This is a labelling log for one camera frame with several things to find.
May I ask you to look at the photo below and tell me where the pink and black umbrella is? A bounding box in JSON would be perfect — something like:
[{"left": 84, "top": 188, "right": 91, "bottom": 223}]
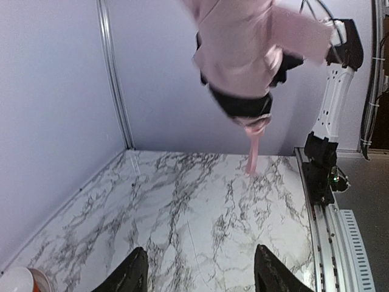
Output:
[{"left": 185, "top": 1, "right": 332, "bottom": 174}]

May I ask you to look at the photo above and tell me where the red and white bowl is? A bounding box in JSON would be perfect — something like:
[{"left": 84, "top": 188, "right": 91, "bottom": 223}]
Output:
[{"left": 1, "top": 267, "right": 54, "bottom": 292}]

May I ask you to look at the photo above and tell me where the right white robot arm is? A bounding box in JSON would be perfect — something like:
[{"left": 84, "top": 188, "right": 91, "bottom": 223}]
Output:
[{"left": 304, "top": 1, "right": 364, "bottom": 164}]

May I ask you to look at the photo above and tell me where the aluminium front rail frame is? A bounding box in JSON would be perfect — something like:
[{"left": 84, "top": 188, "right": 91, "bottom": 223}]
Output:
[{"left": 294, "top": 147, "right": 376, "bottom": 291}]

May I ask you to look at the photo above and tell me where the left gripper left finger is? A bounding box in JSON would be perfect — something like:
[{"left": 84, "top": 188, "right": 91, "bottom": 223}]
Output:
[{"left": 100, "top": 247, "right": 148, "bottom": 292}]

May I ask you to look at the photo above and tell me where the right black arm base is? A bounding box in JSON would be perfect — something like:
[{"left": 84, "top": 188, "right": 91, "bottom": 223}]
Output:
[{"left": 302, "top": 131, "right": 350, "bottom": 206}]

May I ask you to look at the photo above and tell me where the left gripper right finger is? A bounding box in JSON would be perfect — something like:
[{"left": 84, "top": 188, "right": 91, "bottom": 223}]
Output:
[{"left": 254, "top": 245, "right": 306, "bottom": 291}]

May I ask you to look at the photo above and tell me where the right aluminium corner post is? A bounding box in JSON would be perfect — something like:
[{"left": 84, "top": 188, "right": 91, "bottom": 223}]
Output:
[{"left": 96, "top": 0, "right": 135, "bottom": 150}]

